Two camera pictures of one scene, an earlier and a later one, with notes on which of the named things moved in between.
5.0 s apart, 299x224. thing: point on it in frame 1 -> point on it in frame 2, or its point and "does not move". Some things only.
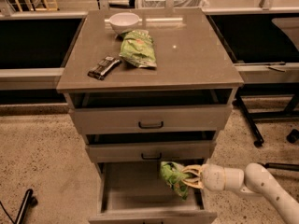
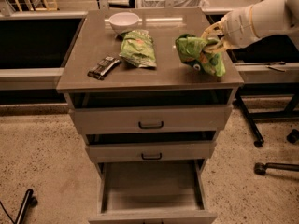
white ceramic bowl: (123, 21) does not move
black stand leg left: (29, 202) does not move
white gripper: (213, 176) -> (239, 28)
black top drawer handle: (150, 127) does not move
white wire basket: (180, 1) does not move
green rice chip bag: (176, 177) -> (190, 50)
